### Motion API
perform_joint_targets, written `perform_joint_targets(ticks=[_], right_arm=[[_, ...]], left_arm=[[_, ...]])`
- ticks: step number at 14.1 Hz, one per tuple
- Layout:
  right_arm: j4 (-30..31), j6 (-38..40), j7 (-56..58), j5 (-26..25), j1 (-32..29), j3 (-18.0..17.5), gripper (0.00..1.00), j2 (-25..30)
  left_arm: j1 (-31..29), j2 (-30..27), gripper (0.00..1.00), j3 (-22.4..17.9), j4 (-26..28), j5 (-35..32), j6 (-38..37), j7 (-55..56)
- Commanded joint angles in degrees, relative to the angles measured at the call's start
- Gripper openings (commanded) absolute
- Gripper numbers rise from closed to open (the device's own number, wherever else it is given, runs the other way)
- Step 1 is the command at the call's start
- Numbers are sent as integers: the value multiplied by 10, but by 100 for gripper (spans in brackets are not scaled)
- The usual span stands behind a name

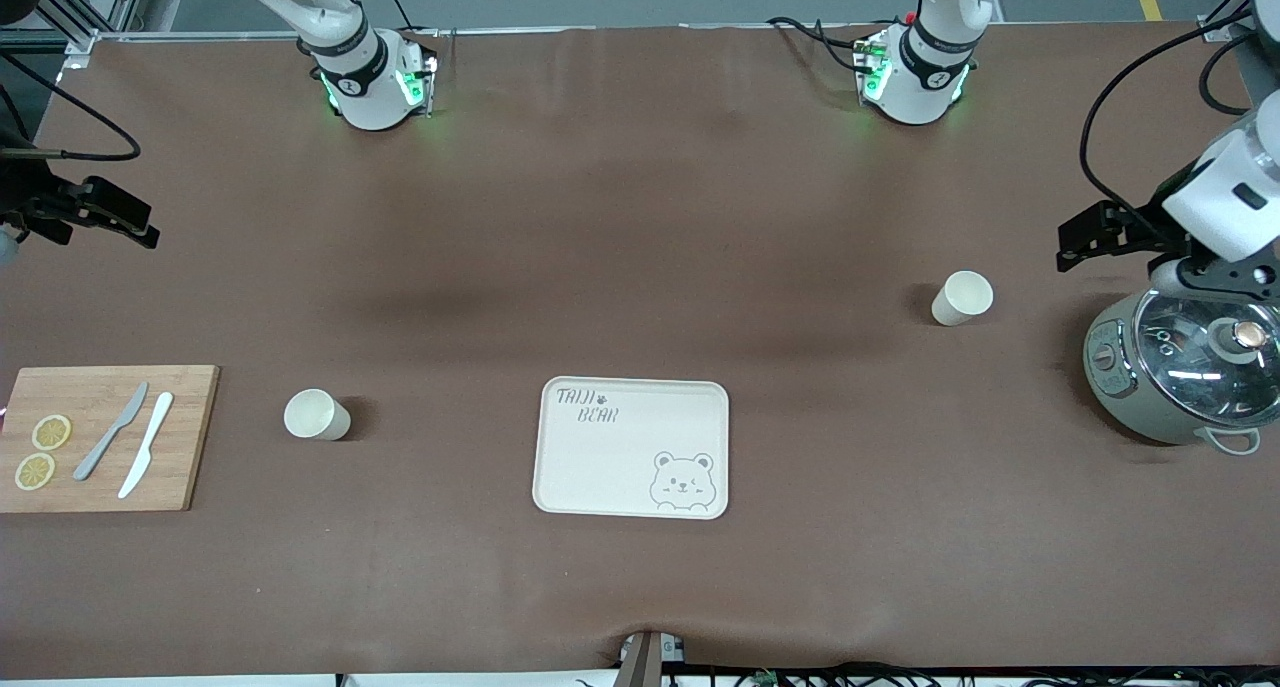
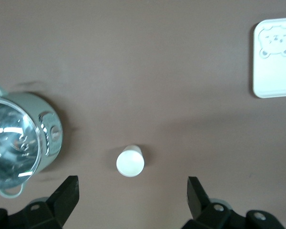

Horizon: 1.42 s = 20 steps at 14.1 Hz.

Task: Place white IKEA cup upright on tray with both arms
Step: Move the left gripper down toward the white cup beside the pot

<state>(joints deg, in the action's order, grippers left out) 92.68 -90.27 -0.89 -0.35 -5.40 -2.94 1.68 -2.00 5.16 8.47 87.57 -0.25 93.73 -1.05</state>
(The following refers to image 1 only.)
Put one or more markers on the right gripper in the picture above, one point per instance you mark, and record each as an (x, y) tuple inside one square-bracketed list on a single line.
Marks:
[(30, 199)]

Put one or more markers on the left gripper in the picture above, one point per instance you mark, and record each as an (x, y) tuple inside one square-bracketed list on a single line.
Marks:
[(1139, 226)]

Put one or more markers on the white IKEA cup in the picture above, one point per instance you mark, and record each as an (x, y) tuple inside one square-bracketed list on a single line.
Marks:
[(315, 415), (962, 297)]

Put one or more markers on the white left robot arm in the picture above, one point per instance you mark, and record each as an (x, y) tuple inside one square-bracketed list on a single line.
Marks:
[(920, 87)]

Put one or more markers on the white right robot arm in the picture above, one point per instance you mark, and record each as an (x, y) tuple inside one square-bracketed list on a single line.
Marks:
[(360, 87)]

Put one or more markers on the cream bear print tray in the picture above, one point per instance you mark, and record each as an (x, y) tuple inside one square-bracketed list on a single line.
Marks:
[(600, 467)]

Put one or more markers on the glass pot lid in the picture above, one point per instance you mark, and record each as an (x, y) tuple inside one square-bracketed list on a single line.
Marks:
[(1180, 367)]

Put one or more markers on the grey electric cooking pot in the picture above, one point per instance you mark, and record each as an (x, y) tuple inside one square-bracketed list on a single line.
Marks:
[(1120, 387)]

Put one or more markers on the grey plastic knife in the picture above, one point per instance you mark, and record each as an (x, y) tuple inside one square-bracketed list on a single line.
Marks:
[(110, 435)]

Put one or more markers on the yellow lemon slice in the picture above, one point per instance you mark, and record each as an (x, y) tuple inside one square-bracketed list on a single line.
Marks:
[(51, 432), (35, 471)]

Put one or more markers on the wooden cutting board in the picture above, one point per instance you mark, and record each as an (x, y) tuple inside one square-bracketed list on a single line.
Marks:
[(190, 437)]

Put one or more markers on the white plastic knife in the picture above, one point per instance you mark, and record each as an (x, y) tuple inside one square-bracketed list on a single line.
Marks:
[(148, 447)]

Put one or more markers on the green lit base connector box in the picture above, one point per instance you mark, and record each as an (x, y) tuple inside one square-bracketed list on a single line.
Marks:
[(418, 82), (872, 72)]

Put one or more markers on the brown table mat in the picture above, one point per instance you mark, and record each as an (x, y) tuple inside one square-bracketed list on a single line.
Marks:
[(640, 217)]

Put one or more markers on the aluminium frame profile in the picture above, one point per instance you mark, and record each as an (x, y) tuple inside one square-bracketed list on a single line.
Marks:
[(1225, 25), (80, 27)]

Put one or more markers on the metal table clamp bracket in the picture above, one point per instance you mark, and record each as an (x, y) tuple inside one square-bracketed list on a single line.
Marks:
[(640, 662)]

